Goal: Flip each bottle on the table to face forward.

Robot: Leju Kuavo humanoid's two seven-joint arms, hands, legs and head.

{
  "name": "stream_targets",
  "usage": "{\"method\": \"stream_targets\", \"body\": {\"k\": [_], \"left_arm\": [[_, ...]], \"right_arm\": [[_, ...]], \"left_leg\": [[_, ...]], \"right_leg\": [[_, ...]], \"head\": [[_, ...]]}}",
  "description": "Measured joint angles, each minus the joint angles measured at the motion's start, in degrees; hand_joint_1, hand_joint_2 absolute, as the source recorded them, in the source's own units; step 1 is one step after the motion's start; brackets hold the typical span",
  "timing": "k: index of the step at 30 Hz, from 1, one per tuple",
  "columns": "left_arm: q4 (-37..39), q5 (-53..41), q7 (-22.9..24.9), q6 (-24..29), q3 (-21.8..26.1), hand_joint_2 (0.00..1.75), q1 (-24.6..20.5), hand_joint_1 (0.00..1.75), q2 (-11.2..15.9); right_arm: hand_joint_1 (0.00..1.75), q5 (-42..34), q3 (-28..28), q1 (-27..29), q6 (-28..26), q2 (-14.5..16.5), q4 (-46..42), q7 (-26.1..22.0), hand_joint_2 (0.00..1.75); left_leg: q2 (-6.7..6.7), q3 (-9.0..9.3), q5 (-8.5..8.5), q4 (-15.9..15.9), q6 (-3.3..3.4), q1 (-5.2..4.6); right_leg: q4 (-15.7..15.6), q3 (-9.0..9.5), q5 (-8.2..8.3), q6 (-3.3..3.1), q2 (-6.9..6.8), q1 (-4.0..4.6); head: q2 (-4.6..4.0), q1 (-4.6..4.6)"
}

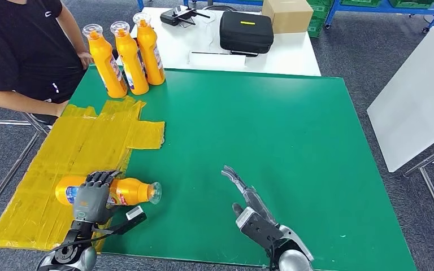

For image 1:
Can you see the green crate stack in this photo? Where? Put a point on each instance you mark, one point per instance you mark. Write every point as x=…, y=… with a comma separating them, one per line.
x=319, y=19

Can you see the thin black rod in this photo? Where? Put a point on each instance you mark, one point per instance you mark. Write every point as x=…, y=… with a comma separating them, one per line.
x=245, y=53

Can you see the orange bottle with clear cap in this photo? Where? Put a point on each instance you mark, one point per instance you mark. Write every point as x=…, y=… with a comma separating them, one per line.
x=134, y=73
x=134, y=190
x=150, y=58
x=108, y=73

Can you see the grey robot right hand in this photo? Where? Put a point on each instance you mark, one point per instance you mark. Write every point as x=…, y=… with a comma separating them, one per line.
x=256, y=202

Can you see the steel leg frame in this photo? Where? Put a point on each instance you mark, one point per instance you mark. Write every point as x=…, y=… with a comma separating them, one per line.
x=0, y=122

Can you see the black zip carry case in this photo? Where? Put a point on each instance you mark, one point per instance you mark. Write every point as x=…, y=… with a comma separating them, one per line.
x=246, y=34

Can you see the person's right forearm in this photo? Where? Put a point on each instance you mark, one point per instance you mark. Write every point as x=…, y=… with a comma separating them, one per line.
x=18, y=101

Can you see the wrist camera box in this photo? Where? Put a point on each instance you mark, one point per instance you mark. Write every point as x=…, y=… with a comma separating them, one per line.
x=134, y=215
x=260, y=230

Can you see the white side table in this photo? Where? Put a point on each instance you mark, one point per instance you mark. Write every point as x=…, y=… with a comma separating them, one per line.
x=419, y=95

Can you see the person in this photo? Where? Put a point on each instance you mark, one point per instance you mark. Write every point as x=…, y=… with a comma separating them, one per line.
x=15, y=45

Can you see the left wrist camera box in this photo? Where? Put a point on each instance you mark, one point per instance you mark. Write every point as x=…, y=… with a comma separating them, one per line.
x=134, y=215

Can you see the black remote controller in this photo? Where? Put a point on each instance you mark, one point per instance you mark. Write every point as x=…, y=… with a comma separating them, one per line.
x=173, y=17

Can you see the blue wheeled rack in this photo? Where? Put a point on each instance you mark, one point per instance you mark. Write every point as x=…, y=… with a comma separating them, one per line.
x=389, y=9

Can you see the person's left hand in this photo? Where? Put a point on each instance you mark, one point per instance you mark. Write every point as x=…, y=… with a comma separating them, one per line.
x=86, y=60

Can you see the person's left forearm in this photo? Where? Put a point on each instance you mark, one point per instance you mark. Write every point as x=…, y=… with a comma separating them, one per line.
x=75, y=37

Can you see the brown cardboard box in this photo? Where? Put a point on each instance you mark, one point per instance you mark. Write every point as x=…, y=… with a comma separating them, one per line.
x=288, y=16

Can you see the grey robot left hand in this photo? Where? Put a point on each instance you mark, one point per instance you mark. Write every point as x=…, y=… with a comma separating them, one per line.
x=89, y=202

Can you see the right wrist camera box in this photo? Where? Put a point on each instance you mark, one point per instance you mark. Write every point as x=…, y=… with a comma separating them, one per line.
x=260, y=230

